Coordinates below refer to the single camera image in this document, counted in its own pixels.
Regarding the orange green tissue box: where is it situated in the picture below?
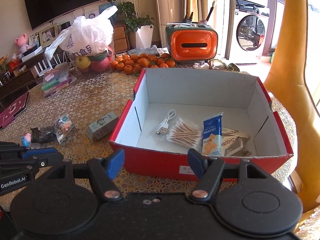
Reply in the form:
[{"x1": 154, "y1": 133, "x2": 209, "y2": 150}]
[{"x1": 165, "y1": 23, "x2": 218, "y2": 61}]

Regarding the wooden tv cabinet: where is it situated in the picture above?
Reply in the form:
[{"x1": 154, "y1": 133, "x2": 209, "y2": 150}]
[{"x1": 1, "y1": 21, "x2": 130, "y2": 111}]

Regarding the white washing machine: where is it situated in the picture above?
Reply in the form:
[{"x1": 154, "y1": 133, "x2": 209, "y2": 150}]
[{"x1": 225, "y1": 0, "x2": 270, "y2": 64}]

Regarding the cotton swab pack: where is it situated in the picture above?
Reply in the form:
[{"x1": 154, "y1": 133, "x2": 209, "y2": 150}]
[{"x1": 166, "y1": 118, "x2": 202, "y2": 149}]

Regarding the white plastic grocery bag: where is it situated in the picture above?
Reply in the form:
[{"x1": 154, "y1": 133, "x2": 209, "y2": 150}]
[{"x1": 44, "y1": 5, "x2": 118, "y2": 60}]

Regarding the red cardboard box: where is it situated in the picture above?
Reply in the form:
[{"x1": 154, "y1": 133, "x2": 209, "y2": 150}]
[{"x1": 110, "y1": 68, "x2": 293, "y2": 180}]

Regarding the green photo frame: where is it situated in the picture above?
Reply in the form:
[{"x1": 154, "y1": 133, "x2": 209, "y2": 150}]
[{"x1": 39, "y1": 24, "x2": 59, "y2": 48}]

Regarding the pink teddy bear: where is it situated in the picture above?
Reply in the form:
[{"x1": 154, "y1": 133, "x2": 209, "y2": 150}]
[{"x1": 15, "y1": 34, "x2": 30, "y2": 53}]

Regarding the grey herbal product box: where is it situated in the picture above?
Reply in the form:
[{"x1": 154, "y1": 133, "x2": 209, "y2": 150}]
[{"x1": 87, "y1": 112, "x2": 119, "y2": 141}]

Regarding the sausage snack packet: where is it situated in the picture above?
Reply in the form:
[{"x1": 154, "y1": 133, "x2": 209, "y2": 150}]
[{"x1": 53, "y1": 113, "x2": 74, "y2": 145}]

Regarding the beige snack packet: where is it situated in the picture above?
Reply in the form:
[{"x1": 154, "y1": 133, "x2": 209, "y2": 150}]
[{"x1": 221, "y1": 127, "x2": 252, "y2": 157}]

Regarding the pile of mandarins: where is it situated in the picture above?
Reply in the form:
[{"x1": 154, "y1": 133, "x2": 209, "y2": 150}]
[{"x1": 110, "y1": 53, "x2": 176, "y2": 75}]

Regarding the black seaweed snack packet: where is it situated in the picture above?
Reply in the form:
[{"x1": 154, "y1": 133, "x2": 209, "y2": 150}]
[{"x1": 30, "y1": 126, "x2": 57, "y2": 143}]

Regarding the white USB cable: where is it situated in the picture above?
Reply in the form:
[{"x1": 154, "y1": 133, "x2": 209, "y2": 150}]
[{"x1": 155, "y1": 109, "x2": 177, "y2": 136}]

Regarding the potted green plant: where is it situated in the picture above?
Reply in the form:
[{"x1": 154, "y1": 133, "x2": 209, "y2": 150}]
[{"x1": 107, "y1": 0, "x2": 155, "y2": 49}]

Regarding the blue cracker packet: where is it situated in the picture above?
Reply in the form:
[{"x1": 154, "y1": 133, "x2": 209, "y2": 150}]
[{"x1": 202, "y1": 112, "x2": 223, "y2": 157}]

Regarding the pink blue toy figure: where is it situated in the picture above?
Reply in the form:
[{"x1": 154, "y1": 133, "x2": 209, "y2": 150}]
[{"x1": 21, "y1": 133, "x2": 32, "y2": 147}]

